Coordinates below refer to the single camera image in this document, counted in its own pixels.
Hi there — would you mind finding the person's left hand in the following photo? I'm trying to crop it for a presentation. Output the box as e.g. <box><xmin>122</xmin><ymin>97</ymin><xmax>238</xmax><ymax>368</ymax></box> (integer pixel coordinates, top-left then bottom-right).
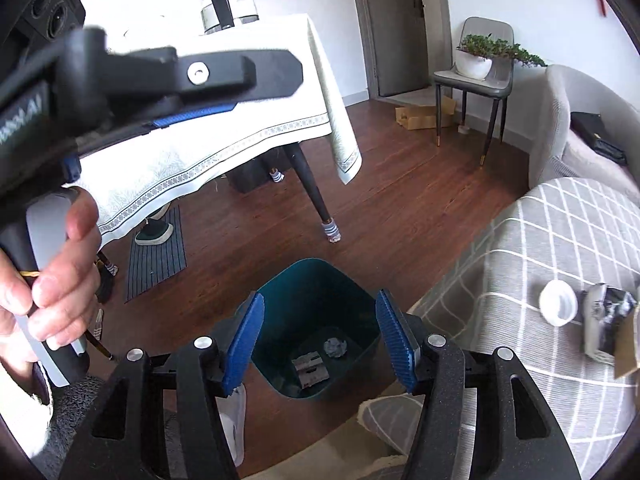
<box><xmin>0</xmin><ymin>189</ymin><xmax>103</xmax><ymax>363</ymax></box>

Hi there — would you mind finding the glass electric kettle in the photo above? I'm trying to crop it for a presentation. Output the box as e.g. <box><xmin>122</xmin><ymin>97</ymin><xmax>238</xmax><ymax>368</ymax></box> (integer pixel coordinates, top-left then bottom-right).
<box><xmin>196</xmin><ymin>0</ymin><xmax>261</xmax><ymax>36</ymax></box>

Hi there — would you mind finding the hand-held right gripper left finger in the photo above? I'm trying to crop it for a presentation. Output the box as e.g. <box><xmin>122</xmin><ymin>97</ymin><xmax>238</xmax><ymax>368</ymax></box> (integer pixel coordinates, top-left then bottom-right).
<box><xmin>59</xmin><ymin>292</ymin><xmax>266</xmax><ymax>480</ymax></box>

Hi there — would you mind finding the grey armchair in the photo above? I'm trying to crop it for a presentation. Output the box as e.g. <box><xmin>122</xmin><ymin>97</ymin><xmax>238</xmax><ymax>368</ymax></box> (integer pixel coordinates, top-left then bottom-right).
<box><xmin>528</xmin><ymin>64</ymin><xmax>640</xmax><ymax>191</ymax></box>

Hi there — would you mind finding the grey checked tablecloth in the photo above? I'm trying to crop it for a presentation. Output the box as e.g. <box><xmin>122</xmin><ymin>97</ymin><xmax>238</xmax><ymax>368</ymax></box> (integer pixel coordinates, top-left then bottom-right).
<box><xmin>357</xmin><ymin>178</ymin><xmax>640</xmax><ymax>480</ymax></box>

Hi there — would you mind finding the grey dining chair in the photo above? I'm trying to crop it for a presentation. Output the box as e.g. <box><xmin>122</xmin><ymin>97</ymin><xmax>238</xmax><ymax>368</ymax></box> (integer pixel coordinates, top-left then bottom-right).
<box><xmin>433</xmin><ymin>16</ymin><xmax>516</xmax><ymax>166</ymax></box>

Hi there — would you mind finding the teal plastic waste bin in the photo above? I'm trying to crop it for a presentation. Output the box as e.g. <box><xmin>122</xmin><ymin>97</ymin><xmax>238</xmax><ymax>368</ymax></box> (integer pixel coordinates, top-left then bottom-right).
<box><xmin>235</xmin><ymin>258</ymin><xmax>383</xmax><ymax>401</ymax></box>

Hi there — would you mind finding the green and white slipper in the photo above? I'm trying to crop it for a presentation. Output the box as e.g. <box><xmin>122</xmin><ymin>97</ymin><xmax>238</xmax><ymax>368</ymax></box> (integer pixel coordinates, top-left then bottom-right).
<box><xmin>134</xmin><ymin>220</ymin><xmax>175</xmax><ymax>247</ymax></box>

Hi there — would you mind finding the white paper ball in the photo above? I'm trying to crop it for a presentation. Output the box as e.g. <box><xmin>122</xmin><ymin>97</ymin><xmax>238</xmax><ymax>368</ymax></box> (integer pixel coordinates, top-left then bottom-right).
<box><xmin>580</xmin><ymin>282</ymin><xmax>638</xmax><ymax>358</ymax></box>

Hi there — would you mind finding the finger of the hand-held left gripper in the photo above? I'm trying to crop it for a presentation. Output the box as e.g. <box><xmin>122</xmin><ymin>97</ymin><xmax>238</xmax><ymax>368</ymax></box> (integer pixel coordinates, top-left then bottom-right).
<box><xmin>105</xmin><ymin>46</ymin><xmax>305</xmax><ymax>121</ymax></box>
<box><xmin>75</xmin><ymin>102</ymin><xmax>239</xmax><ymax>156</ymax></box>

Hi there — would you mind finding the brown cardboard piece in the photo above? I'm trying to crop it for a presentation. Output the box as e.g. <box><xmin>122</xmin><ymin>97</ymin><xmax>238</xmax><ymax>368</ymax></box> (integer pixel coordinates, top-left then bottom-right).
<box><xmin>614</xmin><ymin>305</ymin><xmax>640</xmax><ymax>378</ymax></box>

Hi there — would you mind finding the white cloth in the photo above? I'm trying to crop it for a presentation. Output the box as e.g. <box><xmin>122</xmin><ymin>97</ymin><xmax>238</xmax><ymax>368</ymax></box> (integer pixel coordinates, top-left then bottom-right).
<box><xmin>216</xmin><ymin>385</ymin><xmax>247</xmax><ymax>476</ymax></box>

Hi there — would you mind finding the potted plant in white pot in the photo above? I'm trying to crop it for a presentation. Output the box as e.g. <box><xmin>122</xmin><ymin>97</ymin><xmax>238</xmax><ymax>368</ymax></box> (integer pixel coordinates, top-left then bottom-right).
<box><xmin>456</xmin><ymin>34</ymin><xmax>547</xmax><ymax>81</ymax></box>

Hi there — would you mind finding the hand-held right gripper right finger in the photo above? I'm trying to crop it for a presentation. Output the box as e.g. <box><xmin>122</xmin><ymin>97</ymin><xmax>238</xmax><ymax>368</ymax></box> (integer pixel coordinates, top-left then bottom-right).
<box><xmin>375</xmin><ymin>289</ymin><xmax>583</xmax><ymax>480</ymax></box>

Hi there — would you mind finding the grey door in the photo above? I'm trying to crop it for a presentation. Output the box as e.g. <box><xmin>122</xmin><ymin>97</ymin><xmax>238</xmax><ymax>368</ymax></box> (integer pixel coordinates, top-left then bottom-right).
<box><xmin>347</xmin><ymin>0</ymin><xmax>451</xmax><ymax>98</ymax></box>

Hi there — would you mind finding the dark striped floor mat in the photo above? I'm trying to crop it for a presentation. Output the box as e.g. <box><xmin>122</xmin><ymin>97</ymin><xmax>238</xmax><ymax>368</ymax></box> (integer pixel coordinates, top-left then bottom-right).
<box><xmin>124</xmin><ymin>205</ymin><xmax>188</xmax><ymax>303</ymax></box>

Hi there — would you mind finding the small grey flat box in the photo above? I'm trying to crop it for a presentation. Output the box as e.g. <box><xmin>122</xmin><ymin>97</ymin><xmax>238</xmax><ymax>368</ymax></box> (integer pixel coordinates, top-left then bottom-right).
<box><xmin>298</xmin><ymin>367</ymin><xmax>331</xmax><ymax>389</ymax></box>
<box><xmin>292</xmin><ymin>352</ymin><xmax>323</xmax><ymax>372</ymax></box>

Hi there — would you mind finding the flat cardboard box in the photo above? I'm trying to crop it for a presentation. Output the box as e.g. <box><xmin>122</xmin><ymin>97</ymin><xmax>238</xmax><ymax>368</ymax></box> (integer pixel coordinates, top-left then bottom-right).
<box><xmin>395</xmin><ymin>96</ymin><xmax>457</xmax><ymax>131</ymax></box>

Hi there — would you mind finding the white round plastic cap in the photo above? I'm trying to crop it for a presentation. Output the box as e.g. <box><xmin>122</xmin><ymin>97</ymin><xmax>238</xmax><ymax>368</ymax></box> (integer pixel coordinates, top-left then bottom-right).
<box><xmin>539</xmin><ymin>280</ymin><xmax>578</xmax><ymax>327</ymax></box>

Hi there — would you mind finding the person's left forearm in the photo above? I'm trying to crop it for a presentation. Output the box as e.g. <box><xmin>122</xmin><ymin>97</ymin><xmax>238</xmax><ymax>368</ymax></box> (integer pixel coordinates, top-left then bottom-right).
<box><xmin>0</xmin><ymin>360</ymin><xmax>53</xmax><ymax>461</ymax></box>

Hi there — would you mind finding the black bag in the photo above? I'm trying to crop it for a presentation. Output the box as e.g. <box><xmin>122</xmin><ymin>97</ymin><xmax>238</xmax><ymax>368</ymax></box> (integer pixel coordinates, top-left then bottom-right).
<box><xmin>570</xmin><ymin>111</ymin><xmax>628</xmax><ymax>165</ymax></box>

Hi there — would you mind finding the black table leg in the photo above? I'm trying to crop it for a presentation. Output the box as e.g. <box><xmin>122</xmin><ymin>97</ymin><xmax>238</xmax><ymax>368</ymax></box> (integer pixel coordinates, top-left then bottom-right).
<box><xmin>284</xmin><ymin>142</ymin><xmax>337</xmax><ymax>226</ymax></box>

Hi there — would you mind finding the white patterned tablecloth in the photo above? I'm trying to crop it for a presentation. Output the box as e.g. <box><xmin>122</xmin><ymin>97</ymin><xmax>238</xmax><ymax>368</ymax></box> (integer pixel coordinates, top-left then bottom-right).
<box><xmin>65</xmin><ymin>12</ymin><xmax>363</xmax><ymax>251</ymax></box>

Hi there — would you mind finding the dark grey fuzzy cloth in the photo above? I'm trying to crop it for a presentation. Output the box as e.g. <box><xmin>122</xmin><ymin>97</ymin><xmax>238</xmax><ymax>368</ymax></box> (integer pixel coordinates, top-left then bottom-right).
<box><xmin>30</xmin><ymin>372</ymin><xmax>118</xmax><ymax>480</ymax></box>

